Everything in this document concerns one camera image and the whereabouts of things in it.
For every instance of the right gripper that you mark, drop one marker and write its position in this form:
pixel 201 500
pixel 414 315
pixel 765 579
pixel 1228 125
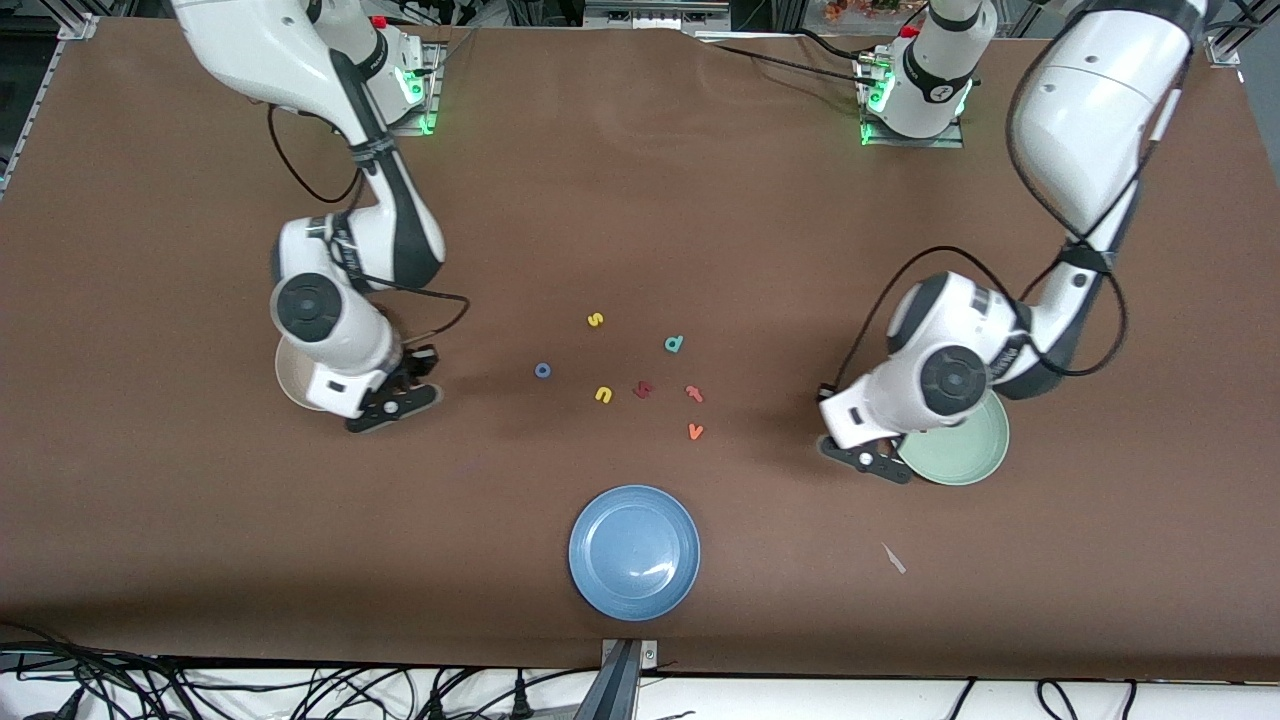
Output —
pixel 416 364

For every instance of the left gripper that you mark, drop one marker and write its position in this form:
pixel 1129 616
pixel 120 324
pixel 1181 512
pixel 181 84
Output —
pixel 884 446

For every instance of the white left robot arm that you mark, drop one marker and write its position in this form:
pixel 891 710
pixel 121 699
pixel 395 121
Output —
pixel 1090 130

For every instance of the beige brown plate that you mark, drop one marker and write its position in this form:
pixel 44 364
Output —
pixel 290 385

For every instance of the light green plate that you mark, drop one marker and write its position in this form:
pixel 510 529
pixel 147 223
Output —
pixel 970 455

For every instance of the small white tape scrap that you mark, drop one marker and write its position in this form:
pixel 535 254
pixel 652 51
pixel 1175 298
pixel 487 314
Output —
pixel 893 558

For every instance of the blue plate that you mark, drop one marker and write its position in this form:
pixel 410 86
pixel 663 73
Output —
pixel 634 553

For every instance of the brown table cover sheet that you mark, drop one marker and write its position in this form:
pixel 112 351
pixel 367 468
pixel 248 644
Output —
pixel 640 200

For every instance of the black power plug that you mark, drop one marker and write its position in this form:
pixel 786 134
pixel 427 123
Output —
pixel 520 705
pixel 436 708
pixel 70 705

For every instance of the orange artificial flowers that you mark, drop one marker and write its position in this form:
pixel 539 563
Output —
pixel 850 10

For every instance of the grey power strip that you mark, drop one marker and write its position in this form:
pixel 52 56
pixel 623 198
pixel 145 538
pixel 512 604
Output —
pixel 655 15

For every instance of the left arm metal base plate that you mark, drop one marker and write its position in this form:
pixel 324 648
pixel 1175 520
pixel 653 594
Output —
pixel 868 135

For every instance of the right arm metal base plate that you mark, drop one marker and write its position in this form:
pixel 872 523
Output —
pixel 432 100

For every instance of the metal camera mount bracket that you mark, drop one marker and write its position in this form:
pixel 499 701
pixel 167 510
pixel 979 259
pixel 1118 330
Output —
pixel 620 690

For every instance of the aluminium frame corner bracket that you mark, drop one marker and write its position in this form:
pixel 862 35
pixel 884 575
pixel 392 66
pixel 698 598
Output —
pixel 1224 52
pixel 78 27

